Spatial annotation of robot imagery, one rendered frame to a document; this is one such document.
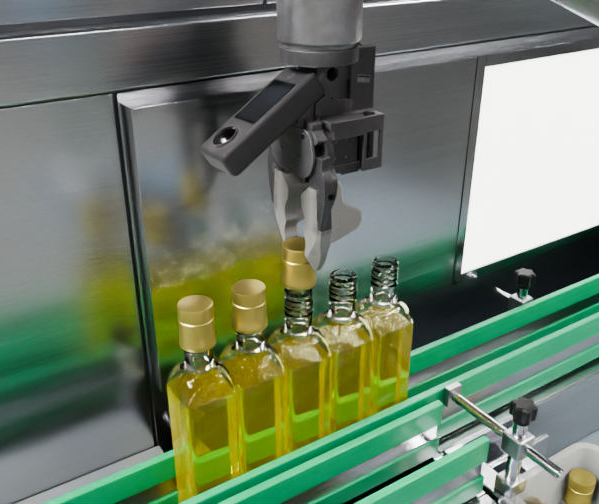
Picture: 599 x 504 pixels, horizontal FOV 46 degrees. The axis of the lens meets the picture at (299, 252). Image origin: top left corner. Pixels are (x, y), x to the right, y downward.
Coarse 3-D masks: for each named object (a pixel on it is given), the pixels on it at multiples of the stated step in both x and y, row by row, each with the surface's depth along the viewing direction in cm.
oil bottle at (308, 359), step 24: (288, 336) 73; (312, 336) 73; (288, 360) 72; (312, 360) 73; (288, 384) 73; (312, 384) 74; (288, 408) 74; (312, 408) 76; (288, 432) 76; (312, 432) 77
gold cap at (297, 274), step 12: (288, 240) 70; (300, 240) 70; (288, 252) 68; (300, 252) 68; (288, 264) 69; (300, 264) 69; (288, 276) 70; (300, 276) 69; (312, 276) 70; (288, 288) 70; (300, 288) 70
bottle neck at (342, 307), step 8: (336, 272) 75; (344, 272) 76; (352, 272) 75; (336, 280) 74; (344, 280) 74; (352, 280) 74; (336, 288) 74; (344, 288) 74; (352, 288) 74; (336, 296) 74; (344, 296) 74; (352, 296) 75; (336, 304) 75; (344, 304) 75; (352, 304) 75; (336, 312) 75; (344, 312) 75; (352, 312) 76
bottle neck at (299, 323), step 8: (288, 296) 71; (296, 296) 71; (304, 296) 71; (312, 296) 72; (288, 304) 72; (296, 304) 71; (304, 304) 71; (312, 304) 73; (288, 312) 72; (296, 312) 71; (304, 312) 72; (312, 312) 73; (288, 320) 72; (296, 320) 72; (304, 320) 72; (288, 328) 73; (296, 328) 72; (304, 328) 72; (312, 328) 74
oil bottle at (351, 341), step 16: (320, 320) 77; (336, 320) 76; (352, 320) 76; (336, 336) 75; (352, 336) 75; (368, 336) 76; (336, 352) 75; (352, 352) 76; (368, 352) 77; (336, 368) 76; (352, 368) 77; (368, 368) 78; (336, 384) 77; (352, 384) 78; (368, 384) 80; (336, 400) 78; (352, 400) 79; (368, 400) 81; (336, 416) 79; (352, 416) 80; (368, 416) 82
